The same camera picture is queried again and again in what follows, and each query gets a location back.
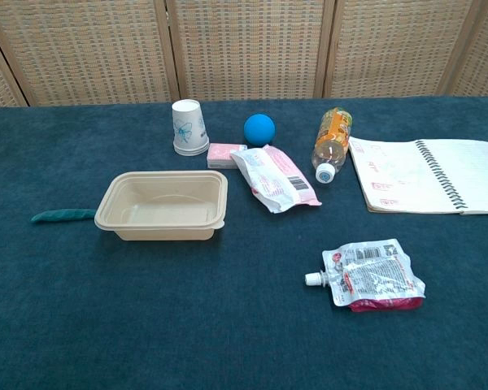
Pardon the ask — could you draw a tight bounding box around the teal table cover cloth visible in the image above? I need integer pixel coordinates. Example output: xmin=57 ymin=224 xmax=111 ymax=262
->
xmin=0 ymin=95 xmax=488 ymax=390

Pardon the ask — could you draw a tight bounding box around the white paper cup blue print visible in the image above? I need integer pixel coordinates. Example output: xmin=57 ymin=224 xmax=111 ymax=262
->
xmin=171 ymin=99 xmax=211 ymax=157

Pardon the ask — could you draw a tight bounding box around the woven wood-framed folding screen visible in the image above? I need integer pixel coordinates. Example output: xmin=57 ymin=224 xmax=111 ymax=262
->
xmin=0 ymin=0 xmax=488 ymax=109

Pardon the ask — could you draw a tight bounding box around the blue rubber ball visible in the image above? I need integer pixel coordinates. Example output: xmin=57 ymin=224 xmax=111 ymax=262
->
xmin=243 ymin=114 xmax=277 ymax=147

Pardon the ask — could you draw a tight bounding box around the crumpled spout drink pouch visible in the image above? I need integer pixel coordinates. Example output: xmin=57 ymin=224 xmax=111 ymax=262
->
xmin=304 ymin=238 xmax=427 ymax=313

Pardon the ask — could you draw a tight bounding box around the pink white snack wrapper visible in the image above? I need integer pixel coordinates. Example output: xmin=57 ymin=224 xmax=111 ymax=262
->
xmin=229 ymin=145 xmax=323 ymax=215

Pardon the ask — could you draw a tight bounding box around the plastic bottle orange label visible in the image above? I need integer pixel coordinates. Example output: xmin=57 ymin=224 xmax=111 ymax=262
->
xmin=311 ymin=106 xmax=355 ymax=184

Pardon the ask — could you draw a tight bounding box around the beige plastic food container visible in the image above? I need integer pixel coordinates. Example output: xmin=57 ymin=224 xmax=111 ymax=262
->
xmin=94 ymin=171 xmax=229 ymax=242

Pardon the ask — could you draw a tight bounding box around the pink tissue pack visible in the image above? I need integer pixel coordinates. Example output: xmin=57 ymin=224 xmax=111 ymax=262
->
xmin=206 ymin=142 xmax=248 ymax=170

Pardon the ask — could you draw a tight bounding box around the spiral bound paper notebook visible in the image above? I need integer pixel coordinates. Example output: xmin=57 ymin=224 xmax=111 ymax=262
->
xmin=347 ymin=136 xmax=488 ymax=215

